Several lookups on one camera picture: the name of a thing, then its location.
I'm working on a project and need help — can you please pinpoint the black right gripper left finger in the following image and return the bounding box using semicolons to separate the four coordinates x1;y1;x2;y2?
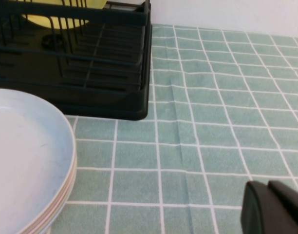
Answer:
240;180;298;234

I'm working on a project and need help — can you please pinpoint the yellow round plate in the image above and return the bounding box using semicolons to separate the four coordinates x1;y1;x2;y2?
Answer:
20;0;109;30

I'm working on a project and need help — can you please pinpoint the white round plate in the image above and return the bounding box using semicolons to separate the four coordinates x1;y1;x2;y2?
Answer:
0;88;76;234

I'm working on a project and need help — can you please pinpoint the green checkered tablecloth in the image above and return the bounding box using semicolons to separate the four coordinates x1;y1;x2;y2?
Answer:
49;23;298;234

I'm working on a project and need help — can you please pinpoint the black wire dish rack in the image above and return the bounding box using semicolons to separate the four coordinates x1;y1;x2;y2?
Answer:
0;0;152;95

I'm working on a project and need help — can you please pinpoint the black plastic drip tray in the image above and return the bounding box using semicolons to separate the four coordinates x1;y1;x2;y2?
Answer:
0;21;153;122

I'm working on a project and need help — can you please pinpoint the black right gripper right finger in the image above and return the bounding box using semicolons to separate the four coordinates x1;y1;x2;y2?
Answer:
267;179;298;217

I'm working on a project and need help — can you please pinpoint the grey round plate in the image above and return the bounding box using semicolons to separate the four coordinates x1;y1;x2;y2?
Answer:
22;156;78;234

